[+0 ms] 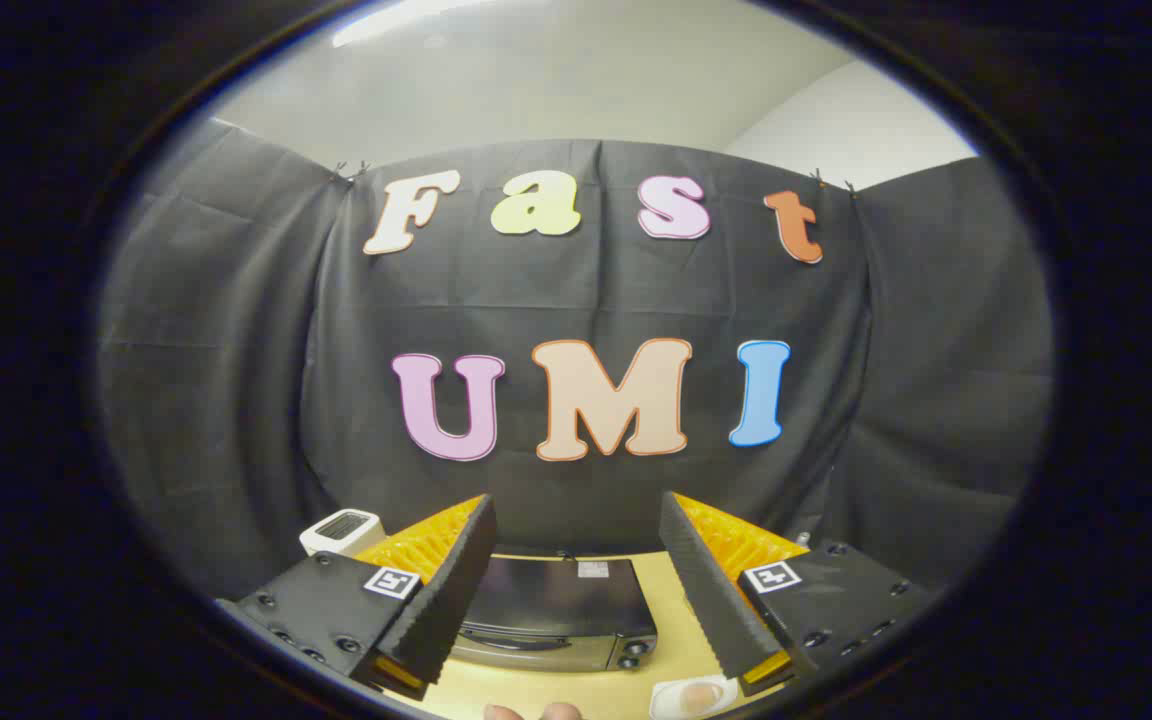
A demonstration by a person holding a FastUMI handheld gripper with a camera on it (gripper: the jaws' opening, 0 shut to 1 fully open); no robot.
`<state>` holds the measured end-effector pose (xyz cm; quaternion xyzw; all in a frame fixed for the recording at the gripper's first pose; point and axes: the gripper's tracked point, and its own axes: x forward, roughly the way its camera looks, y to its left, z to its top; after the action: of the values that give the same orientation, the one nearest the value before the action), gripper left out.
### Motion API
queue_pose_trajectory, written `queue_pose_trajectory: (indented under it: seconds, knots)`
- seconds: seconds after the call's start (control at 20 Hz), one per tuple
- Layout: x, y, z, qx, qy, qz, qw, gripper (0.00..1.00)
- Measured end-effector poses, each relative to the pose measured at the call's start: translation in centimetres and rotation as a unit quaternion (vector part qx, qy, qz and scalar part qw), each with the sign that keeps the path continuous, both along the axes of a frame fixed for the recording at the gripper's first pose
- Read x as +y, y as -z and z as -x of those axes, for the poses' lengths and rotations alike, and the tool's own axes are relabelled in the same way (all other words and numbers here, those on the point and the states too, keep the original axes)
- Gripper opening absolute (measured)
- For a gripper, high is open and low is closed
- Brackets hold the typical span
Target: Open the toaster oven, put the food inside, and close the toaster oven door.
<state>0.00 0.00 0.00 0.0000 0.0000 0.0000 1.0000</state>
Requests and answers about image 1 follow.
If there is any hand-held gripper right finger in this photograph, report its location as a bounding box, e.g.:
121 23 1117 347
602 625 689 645
658 491 937 698

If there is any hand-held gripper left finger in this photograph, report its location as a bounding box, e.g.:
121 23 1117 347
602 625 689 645
216 493 499 701

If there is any black toaster oven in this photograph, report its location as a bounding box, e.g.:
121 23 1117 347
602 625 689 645
451 555 659 673

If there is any white toaster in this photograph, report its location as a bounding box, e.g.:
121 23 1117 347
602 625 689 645
299 509 384 557

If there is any white plate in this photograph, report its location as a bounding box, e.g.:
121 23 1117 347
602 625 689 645
649 676 740 720

